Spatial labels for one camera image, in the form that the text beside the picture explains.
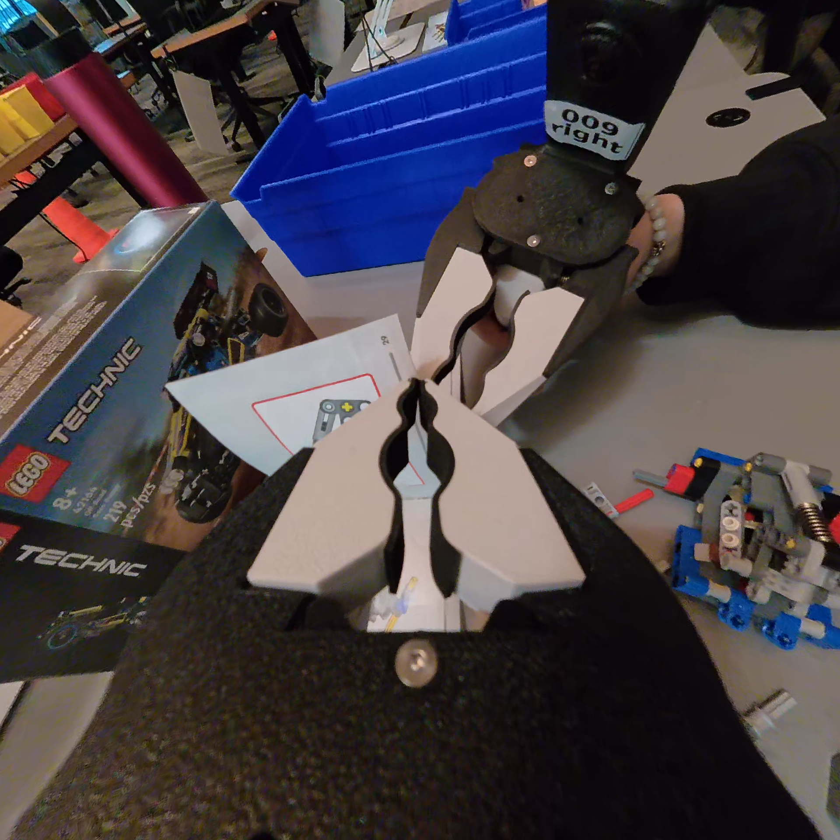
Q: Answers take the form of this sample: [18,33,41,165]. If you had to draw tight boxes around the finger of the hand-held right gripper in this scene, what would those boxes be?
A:
[458,287,589,416]
[409,245,497,383]

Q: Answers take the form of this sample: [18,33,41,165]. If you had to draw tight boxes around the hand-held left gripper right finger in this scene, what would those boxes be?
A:
[422,379,588,616]

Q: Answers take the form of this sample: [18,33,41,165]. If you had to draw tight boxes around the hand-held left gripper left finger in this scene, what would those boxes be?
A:
[246,377,421,609]

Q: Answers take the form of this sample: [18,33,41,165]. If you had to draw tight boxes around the red lego axle with connectors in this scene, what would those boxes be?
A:
[583,481,658,521]

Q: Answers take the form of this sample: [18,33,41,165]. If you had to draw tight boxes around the lego instruction booklet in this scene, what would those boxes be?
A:
[164,312,550,635]

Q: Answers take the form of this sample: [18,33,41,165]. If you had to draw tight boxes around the partly built lego buggy model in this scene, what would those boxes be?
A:
[632,446,840,652]

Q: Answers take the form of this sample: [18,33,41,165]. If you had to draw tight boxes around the lego set box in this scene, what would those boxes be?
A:
[0,199,317,685]

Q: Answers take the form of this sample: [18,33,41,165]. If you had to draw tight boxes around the person's right hand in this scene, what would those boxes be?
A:
[629,192,688,294]

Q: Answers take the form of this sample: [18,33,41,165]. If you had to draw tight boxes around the blue plastic storage bin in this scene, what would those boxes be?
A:
[445,0,550,48]
[228,15,550,281]

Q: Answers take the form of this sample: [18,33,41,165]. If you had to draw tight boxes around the wooden office desk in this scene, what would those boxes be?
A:
[150,0,311,101]

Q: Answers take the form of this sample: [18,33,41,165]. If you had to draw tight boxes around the maroon drinking bottle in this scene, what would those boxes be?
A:
[41,50,212,212]

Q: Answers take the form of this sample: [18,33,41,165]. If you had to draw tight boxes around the orange traffic cone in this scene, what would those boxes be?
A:
[12,172,120,265]

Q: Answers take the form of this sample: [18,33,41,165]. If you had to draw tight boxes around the red storage bin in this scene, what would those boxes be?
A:
[0,71,68,123]

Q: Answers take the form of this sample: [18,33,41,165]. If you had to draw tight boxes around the yellow storage bins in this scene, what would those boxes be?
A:
[0,87,45,160]

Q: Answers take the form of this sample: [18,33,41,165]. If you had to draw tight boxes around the beaded bracelet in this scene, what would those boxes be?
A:
[626,197,672,295]

